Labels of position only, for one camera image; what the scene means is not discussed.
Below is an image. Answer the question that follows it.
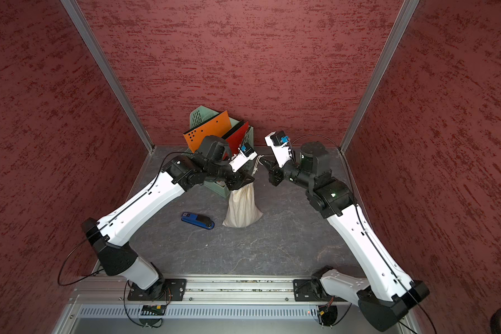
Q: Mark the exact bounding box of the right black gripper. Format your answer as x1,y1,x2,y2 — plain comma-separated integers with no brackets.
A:
259,148,315,186

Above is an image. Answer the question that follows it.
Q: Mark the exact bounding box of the beige drawstring cloth bag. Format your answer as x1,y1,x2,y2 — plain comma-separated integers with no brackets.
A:
222,155,264,229

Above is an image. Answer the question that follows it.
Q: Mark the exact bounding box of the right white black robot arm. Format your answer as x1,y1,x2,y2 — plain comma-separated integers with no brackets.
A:
263,132,429,332

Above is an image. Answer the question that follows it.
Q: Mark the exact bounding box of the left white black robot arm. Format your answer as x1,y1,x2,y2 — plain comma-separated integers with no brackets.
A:
82,135,257,301

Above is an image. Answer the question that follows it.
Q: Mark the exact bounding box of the red folder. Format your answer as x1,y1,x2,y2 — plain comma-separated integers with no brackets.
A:
222,121,249,155

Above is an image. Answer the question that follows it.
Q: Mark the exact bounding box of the orange folder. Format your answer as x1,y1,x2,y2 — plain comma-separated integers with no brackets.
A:
184,111,232,153

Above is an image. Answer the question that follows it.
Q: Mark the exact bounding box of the blue black stapler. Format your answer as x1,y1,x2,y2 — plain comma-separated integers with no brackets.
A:
181,212,215,230

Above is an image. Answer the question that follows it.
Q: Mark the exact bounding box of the green plastic file rack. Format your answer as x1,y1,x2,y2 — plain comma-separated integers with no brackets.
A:
189,106,255,198

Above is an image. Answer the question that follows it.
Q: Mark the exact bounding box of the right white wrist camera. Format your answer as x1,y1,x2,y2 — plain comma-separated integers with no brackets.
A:
264,131,294,168

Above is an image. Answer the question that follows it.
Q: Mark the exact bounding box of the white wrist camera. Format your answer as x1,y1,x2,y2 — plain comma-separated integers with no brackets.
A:
229,143,257,173
264,131,294,168

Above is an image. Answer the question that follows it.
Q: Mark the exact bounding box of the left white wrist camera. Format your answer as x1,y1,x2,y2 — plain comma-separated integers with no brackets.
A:
229,143,257,173

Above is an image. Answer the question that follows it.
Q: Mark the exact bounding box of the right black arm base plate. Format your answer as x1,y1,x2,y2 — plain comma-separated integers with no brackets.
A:
292,279,345,303

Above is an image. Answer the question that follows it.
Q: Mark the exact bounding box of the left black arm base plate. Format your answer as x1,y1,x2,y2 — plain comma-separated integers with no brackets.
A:
127,278,187,302

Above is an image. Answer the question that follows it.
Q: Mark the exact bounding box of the right aluminium corner post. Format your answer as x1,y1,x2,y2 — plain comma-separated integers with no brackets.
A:
340,0,420,154

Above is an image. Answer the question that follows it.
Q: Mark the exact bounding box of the aluminium corner post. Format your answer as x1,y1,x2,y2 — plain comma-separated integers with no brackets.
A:
61,0,155,154
340,0,420,154

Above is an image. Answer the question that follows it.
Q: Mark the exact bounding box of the left aluminium corner post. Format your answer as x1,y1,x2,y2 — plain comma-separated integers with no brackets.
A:
61,0,155,154

